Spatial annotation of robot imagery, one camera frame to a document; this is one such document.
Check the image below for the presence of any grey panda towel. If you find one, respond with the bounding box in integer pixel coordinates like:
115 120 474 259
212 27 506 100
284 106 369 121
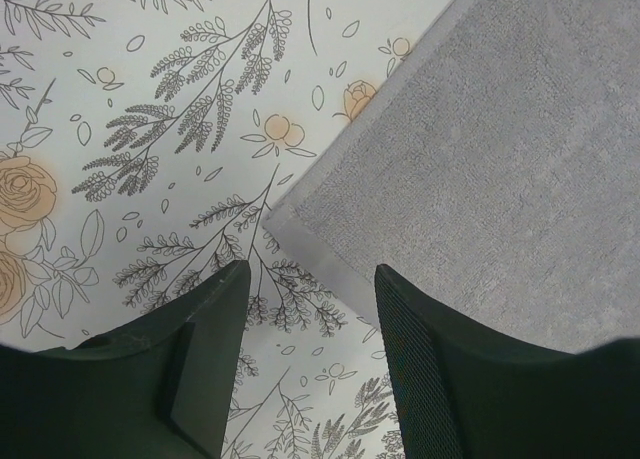
264 0 639 352

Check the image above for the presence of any floral patterned table mat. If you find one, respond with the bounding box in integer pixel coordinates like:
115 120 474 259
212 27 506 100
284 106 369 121
1 0 452 458

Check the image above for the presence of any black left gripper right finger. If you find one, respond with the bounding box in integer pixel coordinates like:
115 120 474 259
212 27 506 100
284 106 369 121
374 265 639 458

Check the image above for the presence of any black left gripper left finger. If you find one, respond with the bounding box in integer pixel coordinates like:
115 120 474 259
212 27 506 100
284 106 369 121
1 260 250 458

